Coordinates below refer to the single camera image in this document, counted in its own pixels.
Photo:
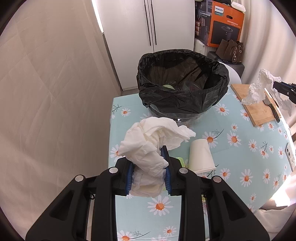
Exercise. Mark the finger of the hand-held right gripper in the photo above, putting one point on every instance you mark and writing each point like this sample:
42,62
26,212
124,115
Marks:
288,89

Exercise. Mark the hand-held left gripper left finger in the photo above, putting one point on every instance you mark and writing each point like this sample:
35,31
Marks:
129,179

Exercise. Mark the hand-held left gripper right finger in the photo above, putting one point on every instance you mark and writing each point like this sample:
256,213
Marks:
167,179

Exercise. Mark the large white tissue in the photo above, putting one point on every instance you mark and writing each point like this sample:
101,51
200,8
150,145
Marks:
148,139

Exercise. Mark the clear plastic trash bin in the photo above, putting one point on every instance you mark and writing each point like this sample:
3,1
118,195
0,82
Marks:
180,117

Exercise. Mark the black trash bag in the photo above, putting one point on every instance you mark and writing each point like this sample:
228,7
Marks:
175,99

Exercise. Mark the green plastic cup piece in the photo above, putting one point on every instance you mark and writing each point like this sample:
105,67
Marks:
181,161

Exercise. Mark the wooden cutting board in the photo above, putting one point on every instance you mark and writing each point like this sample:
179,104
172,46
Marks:
259,112

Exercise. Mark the white paper cup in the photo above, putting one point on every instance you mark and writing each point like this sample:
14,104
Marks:
201,155

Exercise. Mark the dark suitcase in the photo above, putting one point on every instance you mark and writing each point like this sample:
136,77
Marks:
238,68

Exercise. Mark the white chair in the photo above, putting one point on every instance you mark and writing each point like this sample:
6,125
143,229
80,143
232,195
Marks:
234,76

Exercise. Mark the white curtain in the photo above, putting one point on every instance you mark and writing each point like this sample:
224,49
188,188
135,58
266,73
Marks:
266,34

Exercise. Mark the blue floral tablecloth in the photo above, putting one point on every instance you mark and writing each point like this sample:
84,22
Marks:
231,162

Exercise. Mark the smartphone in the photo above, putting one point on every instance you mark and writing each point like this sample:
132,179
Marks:
291,156

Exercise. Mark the brown handbag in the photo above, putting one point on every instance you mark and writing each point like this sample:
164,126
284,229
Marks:
229,49

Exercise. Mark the orange cardboard box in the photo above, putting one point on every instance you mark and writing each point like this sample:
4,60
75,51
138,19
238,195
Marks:
222,30

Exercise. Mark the white case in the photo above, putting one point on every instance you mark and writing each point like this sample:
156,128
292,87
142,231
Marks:
238,5

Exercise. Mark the beige curtain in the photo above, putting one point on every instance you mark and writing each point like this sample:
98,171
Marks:
57,92

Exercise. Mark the white garment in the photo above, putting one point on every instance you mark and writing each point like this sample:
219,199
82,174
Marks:
275,220

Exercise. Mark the white wardrobe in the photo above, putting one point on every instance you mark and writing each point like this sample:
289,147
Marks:
129,34

